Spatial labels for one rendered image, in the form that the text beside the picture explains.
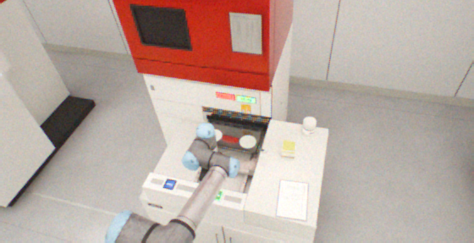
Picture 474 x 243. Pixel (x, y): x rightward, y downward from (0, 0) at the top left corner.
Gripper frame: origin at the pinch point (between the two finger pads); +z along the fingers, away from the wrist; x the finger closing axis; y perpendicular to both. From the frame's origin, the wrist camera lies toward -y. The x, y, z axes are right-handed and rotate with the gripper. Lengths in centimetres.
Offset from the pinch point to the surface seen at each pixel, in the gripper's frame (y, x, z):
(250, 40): 53, -6, -45
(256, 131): 52, -8, 20
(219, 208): -3.9, -2.8, 18.3
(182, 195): -3.3, 17.1, 14.6
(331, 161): 110, -59, 110
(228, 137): 43.5, 7.9, 20.5
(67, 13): 207, 261, 52
